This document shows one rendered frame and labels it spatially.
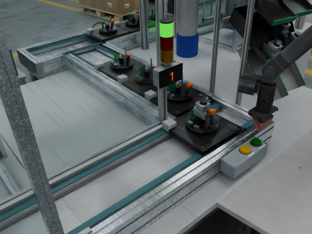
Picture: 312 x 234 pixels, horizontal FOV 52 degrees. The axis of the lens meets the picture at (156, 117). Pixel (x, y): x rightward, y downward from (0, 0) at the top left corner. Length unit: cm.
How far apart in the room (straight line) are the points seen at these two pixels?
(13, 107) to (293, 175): 108
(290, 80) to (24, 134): 135
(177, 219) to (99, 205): 27
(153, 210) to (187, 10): 144
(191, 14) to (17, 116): 172
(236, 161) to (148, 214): 38
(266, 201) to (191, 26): 134
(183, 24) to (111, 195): 139
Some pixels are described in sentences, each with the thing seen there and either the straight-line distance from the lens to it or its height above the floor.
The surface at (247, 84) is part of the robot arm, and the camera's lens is 118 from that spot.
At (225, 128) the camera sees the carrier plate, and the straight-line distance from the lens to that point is 136.
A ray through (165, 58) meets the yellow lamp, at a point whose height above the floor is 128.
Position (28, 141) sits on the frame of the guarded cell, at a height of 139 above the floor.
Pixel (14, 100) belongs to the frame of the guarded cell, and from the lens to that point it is 60.
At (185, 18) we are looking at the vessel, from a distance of 220.
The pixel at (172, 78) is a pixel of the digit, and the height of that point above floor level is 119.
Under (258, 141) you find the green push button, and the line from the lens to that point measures 132.
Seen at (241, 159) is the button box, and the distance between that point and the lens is 124.
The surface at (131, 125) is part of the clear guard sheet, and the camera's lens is 129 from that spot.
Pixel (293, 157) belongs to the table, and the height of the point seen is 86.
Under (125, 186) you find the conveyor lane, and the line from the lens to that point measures 118.
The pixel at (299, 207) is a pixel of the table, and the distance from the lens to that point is 126.
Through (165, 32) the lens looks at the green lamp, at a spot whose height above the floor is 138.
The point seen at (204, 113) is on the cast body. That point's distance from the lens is 130.
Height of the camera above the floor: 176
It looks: 34 degrees down
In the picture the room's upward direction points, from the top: 2 degrees counter-clockwise
